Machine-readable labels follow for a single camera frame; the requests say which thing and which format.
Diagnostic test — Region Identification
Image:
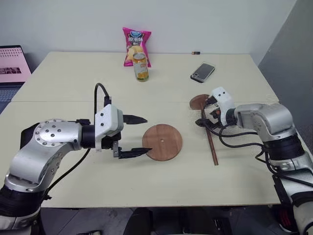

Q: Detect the wooden pole with round end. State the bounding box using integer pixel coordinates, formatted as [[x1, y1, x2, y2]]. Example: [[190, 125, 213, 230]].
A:
[[189, 94, 219, 166]]

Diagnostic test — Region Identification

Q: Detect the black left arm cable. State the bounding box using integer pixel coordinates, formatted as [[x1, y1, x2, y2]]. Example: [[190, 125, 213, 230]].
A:
[[44, 83, 113, 200]]

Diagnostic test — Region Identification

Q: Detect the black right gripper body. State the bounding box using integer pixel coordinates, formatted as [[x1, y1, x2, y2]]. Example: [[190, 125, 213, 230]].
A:
[[204, 96, 223, 124]]

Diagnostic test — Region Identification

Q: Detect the black smartphone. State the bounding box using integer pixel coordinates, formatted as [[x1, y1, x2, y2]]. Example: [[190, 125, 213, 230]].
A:
[[190, 62, 216, 84]]

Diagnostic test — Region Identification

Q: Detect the yellow green drink can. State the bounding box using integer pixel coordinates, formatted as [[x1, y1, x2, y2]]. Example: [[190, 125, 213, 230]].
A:
[[132, 52, 150, 83]]

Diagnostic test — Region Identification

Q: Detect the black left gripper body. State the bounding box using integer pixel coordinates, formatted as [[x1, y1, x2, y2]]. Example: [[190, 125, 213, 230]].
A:
[[101, 132, 123, 159]]

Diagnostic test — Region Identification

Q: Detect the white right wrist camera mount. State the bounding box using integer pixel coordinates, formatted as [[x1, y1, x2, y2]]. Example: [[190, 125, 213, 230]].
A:
[[210, 86, 236, 126]]

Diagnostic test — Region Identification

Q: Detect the open laptop with pink screen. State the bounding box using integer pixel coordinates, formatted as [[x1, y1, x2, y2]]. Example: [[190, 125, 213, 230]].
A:
[[0, 45, 33, 115]]

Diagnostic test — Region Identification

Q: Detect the black part with red stripes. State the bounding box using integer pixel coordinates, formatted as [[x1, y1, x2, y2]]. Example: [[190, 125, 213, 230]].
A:
[[278, 205, 295, 232]]

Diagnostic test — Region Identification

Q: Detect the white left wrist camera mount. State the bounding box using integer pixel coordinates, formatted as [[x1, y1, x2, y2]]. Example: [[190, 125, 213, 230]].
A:
[[94, 104, 124, 153]]

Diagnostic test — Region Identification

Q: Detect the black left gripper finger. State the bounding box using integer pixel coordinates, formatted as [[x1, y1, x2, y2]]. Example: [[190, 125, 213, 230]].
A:
[[123, 114, 148, 126], [118, 146, 153, 160]]

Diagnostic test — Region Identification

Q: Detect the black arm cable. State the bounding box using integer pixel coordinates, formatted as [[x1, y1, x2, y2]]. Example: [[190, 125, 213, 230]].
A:
[[44, 83, 113, 200], [202, 119, 313, 188]]

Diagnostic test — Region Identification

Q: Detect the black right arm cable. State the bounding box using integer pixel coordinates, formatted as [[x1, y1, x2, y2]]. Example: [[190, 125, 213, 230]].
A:
[[202, 119, 313, 188]]

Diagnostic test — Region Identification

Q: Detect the round wooden base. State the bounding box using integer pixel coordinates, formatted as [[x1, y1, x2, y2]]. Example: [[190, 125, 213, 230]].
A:
[[142, 123, 184, 162]]

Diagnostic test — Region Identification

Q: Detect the pink potato chip bag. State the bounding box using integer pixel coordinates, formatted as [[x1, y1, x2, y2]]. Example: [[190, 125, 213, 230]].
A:
[[122, 26, 153, 69]]

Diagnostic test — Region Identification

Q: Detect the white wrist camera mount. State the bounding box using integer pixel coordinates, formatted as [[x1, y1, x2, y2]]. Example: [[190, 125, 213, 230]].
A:
[[94, 104, 124, 153], [210, 86, 236, 126]]

